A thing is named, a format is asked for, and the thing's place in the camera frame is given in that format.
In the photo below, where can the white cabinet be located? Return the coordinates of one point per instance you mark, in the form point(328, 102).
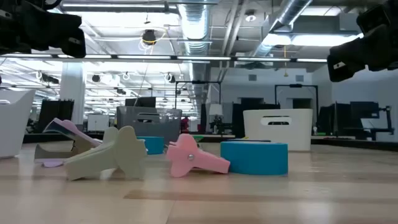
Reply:
point(98, 123)

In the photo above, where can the white plastic bin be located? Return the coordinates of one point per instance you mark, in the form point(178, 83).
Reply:
point(15, 124)

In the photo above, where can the black monitor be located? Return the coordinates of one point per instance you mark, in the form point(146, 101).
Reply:
point(146, 102)

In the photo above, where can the white shade table lamp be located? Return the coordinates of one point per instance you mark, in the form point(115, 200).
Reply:
point(215, 109)

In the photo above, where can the grey translucent plastic bin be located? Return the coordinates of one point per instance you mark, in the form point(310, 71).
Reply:
point(168, 124)

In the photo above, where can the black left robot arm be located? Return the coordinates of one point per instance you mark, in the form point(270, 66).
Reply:
point(7, 31)

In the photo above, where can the black metal gantry frame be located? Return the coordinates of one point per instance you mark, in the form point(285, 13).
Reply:
point(295, 85)
point(199, 82)

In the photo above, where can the black ceiling-mounted camera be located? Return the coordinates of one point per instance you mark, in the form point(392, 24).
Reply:
point(149, 37)

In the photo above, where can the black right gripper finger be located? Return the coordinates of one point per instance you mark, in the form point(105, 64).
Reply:
point(351, 57)

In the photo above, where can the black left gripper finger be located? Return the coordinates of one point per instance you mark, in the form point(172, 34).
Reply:
point(73, 48)

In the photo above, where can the blue tape roll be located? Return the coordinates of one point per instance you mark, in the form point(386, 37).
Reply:
point(255, 158)
point(154, 145)

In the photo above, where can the purple stapler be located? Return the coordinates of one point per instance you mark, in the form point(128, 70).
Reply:
point(77, 132)

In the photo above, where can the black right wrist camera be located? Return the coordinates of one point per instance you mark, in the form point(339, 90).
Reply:
point(373, 18)

